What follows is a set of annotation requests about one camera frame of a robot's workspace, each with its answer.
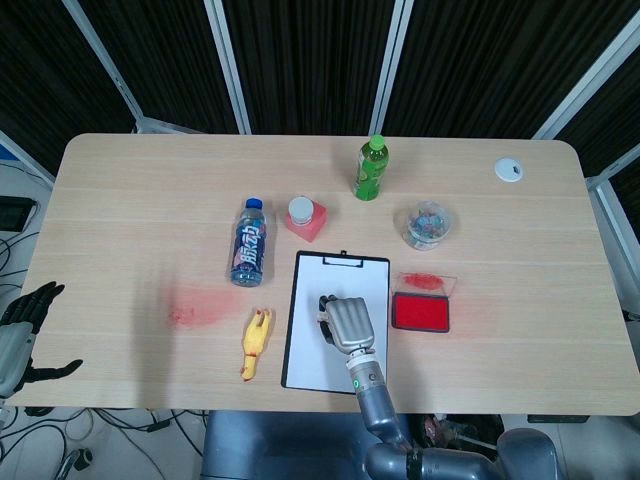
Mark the small white jar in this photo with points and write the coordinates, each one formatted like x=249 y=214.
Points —
x=300 y=209

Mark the white divider frame post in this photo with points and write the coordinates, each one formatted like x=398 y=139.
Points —
x=230 y=70
x=390 y=70
x=107 y=70
x=585 y=85

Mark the clear plastic jar of clips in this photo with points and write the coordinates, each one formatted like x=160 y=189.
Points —
x=427 y=225

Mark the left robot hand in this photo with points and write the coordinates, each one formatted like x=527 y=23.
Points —
x=15 y=345

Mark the red ink pad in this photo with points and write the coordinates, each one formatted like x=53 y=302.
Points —
x=420 y=310

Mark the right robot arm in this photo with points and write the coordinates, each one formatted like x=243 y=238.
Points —
x=372 y=395

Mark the black power adapter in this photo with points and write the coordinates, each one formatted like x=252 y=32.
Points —
x=15 y=212

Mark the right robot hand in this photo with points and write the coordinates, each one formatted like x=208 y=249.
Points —
x=352 y=320

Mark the yellow rubber chicken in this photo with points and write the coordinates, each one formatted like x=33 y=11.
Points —
x=255 y=340

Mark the pink foam cube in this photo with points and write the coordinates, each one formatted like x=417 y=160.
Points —
x=310 y=231

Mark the green tea bottle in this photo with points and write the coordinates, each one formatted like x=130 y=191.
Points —
x=371 y=170

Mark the grey robot torso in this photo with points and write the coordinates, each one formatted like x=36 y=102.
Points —
x=280 y=445

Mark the white round grommet cap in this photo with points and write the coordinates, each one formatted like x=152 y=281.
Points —
x=509 y=169

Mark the black clipboard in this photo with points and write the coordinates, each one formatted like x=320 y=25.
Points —
x=291 y=300

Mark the blue drink bottle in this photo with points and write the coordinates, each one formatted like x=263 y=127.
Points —
x=248 y=250

